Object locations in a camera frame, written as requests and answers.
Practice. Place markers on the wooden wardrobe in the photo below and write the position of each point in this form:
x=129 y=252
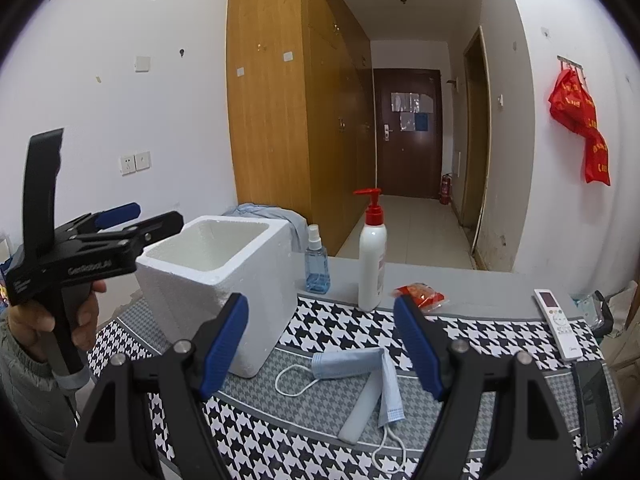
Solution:
x=285 y=110

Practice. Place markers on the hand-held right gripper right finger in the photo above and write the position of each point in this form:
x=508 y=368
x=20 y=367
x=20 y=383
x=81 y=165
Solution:
x=420 y=345

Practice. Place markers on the grey paper notice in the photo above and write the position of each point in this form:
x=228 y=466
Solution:
x=410 y=102

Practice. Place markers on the white foam box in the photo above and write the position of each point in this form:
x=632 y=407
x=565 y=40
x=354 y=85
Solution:
x=200 y=285

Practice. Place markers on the metal wall hook rack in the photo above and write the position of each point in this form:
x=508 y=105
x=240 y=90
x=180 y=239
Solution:
x=570 y=61

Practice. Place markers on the person's left hand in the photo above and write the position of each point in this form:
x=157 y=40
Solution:
x=30 y=322

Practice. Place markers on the wooden side door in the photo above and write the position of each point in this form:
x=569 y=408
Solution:
x=475 y=135

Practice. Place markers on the white tote bag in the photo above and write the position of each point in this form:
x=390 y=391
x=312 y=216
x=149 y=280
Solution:
x=625 y=305

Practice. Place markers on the blue paper notice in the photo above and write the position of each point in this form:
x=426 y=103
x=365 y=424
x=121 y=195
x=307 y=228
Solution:
x=420 y=121

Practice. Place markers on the dark brown door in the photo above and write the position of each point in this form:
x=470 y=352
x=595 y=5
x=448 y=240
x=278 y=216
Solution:
x=407 y=160

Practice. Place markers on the white pump bottle red top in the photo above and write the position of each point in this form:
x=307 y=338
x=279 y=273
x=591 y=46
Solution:
x=372 y=265

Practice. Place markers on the blue face mask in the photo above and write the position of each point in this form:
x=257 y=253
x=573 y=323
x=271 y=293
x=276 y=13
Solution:
x=391 y=395
x=345 y=364

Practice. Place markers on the white wall socket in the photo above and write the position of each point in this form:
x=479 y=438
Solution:
x=127 y=165
x=143 y=160

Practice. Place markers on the red plastic bag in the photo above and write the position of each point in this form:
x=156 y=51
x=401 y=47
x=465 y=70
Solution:
x=580 y=110

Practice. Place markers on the white wall switch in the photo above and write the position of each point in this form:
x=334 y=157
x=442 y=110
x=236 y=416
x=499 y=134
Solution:
x=142 y=63

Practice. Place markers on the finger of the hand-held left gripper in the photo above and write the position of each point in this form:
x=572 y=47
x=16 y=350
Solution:
x=150 y=230
x=117 y=214

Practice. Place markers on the blue spray bottle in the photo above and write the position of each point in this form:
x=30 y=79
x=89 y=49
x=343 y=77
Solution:
x=317 y=272

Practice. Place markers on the teal plastic packet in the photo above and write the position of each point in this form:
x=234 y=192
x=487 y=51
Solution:
x=585 y=305

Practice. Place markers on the white remote control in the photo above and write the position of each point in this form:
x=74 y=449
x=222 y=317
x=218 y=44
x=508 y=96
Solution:
x=557 y=325

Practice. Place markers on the light blue cloth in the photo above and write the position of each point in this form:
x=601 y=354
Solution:
x=295 y=222

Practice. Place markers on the black smartphone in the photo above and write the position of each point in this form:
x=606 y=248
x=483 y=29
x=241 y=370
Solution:
x=595 y=402

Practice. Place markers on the red snack packet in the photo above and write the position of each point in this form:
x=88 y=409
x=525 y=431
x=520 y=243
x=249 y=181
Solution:
x=425 y=296

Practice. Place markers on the person's left forearm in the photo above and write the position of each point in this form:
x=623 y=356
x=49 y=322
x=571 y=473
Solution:
x=25 y=400

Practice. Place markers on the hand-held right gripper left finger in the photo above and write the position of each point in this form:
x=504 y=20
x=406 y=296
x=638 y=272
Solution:
x=222 y=345

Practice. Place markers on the red fire extinguisher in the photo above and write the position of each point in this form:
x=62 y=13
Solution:
x=445 y=190

